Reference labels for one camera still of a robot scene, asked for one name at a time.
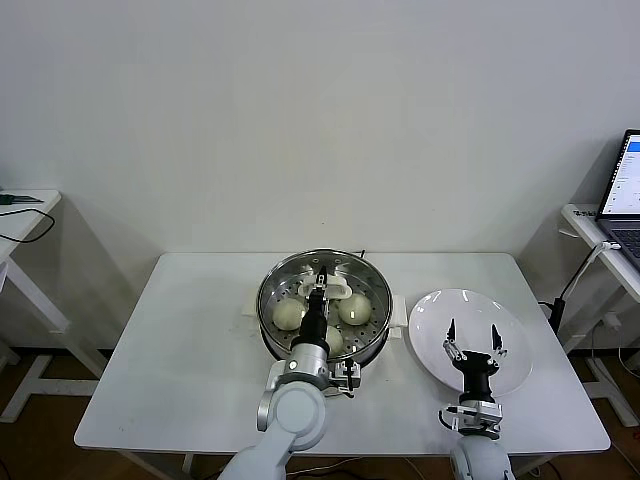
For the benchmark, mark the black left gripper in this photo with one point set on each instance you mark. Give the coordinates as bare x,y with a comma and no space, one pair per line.
314,322

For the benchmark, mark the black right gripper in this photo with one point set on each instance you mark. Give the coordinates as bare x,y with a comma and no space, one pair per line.
479,377

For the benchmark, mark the white steamed baozi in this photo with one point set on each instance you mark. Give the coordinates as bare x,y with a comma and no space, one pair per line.
355,309
287,315
336,342

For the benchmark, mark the round glass pot lid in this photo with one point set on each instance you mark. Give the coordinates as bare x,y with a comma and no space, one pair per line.
372,290

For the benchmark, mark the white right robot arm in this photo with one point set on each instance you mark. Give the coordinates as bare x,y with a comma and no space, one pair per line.
480,460

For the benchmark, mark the stainless steel steamer basket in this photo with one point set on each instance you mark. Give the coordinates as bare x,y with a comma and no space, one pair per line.
382,330

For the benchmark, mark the white round plate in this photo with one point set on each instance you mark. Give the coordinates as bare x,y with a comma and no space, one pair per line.
425,330

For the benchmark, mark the white side table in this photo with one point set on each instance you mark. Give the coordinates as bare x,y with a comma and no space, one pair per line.
50,199
580,227

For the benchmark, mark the printed label sticker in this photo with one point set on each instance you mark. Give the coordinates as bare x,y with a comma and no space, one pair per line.
582,213

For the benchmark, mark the grey open laptop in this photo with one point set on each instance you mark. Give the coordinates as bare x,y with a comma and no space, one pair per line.
625,175

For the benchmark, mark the dark green flat tool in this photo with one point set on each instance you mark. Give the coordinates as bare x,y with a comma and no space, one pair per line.
20,198

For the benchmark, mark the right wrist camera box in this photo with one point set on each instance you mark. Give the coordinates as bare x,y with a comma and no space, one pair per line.
477,417

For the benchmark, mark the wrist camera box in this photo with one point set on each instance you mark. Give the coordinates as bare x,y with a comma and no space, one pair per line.
346,375
477,417

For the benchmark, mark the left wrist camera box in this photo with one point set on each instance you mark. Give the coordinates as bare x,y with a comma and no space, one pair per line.
346,375

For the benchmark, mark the white wall plug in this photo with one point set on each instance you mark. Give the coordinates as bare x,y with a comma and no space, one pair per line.
612,321

